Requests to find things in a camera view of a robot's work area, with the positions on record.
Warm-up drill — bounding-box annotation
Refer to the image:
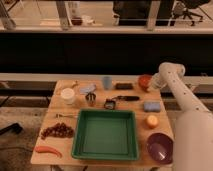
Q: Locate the red bowl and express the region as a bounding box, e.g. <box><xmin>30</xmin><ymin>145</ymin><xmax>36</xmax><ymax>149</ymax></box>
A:
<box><xmin>138</xmin><ymin>74</ymin><xmax>152</xmax><ymax>91</ymax></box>

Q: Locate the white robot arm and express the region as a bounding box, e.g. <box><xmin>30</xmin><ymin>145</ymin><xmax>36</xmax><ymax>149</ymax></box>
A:
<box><xmin>148</xmin><ymin>62</ymin><xmax>213</xmax><ymax>171</ymax></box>

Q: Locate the green plastic tray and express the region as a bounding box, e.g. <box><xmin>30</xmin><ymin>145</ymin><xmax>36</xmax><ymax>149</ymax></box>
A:
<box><xmin>72</xmin><ymin>109</ymin><xmax>139</xmax><ymax>161</ymax></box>

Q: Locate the blue sponge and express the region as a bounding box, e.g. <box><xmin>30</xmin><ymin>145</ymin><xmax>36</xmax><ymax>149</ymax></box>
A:
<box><xmin>143</xmin><ymin>102</ymin><xmax>161</xmax><ymax>112</ymax></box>

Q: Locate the dark brown rectangular block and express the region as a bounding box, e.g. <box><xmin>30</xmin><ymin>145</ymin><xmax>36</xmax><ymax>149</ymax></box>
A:
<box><xmin>115</xmin><ymin>83</ymin><xmax>133</xmax><ymax>90</ymax></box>

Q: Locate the orange fruit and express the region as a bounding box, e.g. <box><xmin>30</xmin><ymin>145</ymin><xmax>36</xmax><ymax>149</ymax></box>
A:
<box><xmin>145</xmin><ymin>115</ymin><xmax>159</xmax><ymax>129</ymax></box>

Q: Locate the light blue cup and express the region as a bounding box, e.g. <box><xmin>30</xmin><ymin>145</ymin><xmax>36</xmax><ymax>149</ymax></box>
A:
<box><xmin>102</xmin><ymin>76</ymin><xmax>112</xmax><ymax>90</ymax></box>

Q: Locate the small black square dish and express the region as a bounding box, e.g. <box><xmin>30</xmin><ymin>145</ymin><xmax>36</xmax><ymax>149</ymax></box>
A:
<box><xmin>104</xmin><ymin>99</ymin><xmax>116</xmax><ymax>110</ymax></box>

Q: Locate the purple bowl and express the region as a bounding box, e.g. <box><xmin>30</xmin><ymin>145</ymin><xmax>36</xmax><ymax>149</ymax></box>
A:
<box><xmin>146</xmin><ymin>133</ymin><xmax>173</xmax><ymax>165</ymax></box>

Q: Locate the small metal cup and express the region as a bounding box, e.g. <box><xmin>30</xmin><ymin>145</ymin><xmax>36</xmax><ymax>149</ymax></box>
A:
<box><xmin>85</xmin><ymin>92</ymin><xmax>96</xmax><ymax>106</ymax></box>

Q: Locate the black office chair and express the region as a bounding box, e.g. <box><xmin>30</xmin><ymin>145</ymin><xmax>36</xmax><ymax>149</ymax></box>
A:
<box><xmin>170</xmin><ymin>0</ymin><xmax>211</xmax><ymax>26</ymax></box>

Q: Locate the small beige spoon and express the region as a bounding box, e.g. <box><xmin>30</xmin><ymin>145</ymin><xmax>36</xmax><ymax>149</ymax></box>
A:
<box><xmin>60</xmin><ymin>81</ymin><xmax>78</xmax><ymax>89</ymax></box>

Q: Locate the white lidded jar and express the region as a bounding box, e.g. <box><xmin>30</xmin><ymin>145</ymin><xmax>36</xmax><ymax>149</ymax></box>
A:
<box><xmin>60</xmin><ymin>88</ymin><xmax>75</xmax><ymax>105</ymax></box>

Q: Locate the dark red background container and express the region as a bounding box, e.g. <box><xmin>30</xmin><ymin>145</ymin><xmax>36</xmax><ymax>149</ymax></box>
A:
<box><xmin>71</xmin><ymin>17</ymin><xmax>83</xmax><ymax>26</ymax></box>

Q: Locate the metal fork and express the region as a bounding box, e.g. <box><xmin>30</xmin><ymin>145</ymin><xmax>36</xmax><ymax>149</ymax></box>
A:
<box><xmin>55</xmin><ymin>114</ymin><xmax>78</xmax><ymax>119</ymax></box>

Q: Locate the bunch of red grapes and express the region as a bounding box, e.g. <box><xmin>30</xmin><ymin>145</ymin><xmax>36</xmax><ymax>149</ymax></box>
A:
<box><xmin>41</xmin><ymin>123</ymin><xmax>74</xmax><ymax>139</ymax></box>

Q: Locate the orange carrot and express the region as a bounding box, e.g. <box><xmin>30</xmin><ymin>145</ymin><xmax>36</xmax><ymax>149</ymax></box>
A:
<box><xmin>34</xmin><ymin>146</ymin><xmax>62</xmax><ymax>158</ymax></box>

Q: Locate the black object on floor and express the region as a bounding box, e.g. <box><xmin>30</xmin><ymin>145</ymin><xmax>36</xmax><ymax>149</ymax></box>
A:
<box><xmin>0</xmin><ymin>123</ymin><xmax>23</xmax><ymax>135</ymax></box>

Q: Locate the black handled peeler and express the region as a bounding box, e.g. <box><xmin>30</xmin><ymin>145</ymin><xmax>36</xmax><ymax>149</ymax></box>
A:
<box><xmin>112</xmin><ymin>96</ymin><xmax>140</xmax><ymax>101</ymax></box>

